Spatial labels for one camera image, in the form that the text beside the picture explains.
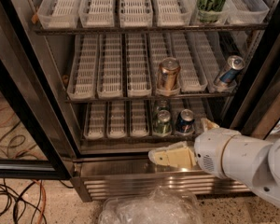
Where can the top wire shelf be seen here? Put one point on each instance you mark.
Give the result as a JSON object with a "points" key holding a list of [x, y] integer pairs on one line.
{"points": [[145, 30]]}

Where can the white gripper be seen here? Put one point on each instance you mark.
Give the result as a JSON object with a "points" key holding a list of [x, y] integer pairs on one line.
{"points": [[212, 149]]}

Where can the blue silver can middle shelf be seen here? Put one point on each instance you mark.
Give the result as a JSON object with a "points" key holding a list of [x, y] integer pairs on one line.
{"points": [[232, 68]]}

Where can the copper can middle shelf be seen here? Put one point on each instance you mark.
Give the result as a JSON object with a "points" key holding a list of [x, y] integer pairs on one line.
{"points": [[168, 72]]}

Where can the wire shelf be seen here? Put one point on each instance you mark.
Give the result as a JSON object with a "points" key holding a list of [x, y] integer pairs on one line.
{"points": [[145, 30], [152, 97], [146, 139]]}

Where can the glass fridge door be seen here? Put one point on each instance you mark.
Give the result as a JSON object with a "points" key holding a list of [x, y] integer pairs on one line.
{"points": [[255, 108], [31, 80]]}

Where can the tall green can top shelf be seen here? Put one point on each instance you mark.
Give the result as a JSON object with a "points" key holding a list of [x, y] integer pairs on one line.
{"points": [[209, 10]]}

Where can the dark blue can bottom shelf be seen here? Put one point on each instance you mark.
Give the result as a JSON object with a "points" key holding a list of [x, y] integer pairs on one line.
{"points": [[184, 122]]}

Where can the green can front bottom shelf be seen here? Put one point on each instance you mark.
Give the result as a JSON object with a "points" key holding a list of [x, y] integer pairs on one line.
{"points": [[162, 123]]}

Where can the green can rear bottom shelf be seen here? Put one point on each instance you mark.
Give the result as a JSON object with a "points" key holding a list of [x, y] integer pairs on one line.
{"points": [[161, 105]]}

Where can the bottom wire shelf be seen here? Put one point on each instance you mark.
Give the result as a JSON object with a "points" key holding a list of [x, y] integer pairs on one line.
{"points": [[146, 139]]}

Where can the clear plastic bag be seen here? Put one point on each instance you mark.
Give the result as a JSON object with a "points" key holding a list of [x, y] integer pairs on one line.
{"points": [[160, 206]]}

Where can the right glass fridge door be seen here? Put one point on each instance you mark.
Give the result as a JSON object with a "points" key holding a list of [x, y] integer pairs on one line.
{"points": [[255, 108]]}

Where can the left glass fridge door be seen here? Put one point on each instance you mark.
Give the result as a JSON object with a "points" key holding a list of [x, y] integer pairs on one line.
{"points": [[31, 80]]}

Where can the middle wire shelf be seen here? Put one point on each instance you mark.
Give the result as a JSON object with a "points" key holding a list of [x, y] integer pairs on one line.
{"points": [[152, 97]]}

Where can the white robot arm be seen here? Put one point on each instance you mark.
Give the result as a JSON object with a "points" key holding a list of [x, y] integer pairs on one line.
{"points": [[226, 153]]}

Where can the stainless fridge base grille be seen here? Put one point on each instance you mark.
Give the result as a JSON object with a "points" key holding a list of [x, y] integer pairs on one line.
{"points": [[100, 178]]}

